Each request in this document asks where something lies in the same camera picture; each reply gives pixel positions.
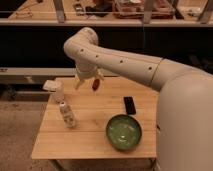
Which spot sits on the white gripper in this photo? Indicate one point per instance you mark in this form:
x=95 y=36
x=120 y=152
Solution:
x=86 y=71

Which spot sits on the white plastic bottle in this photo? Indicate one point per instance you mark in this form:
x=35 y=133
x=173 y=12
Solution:
x=67 y=114

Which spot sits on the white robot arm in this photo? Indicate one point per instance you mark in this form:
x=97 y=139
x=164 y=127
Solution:
x=184 y=136

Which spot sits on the black smartphone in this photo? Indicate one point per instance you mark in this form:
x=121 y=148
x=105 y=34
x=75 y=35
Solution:
x=129 y=106

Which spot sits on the green bowl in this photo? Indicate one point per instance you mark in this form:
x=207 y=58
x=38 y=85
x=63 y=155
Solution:
x=123 y=132

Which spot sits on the plastic tray on shelf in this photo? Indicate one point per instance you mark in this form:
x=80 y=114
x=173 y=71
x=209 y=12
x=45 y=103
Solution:
x=135 y=9

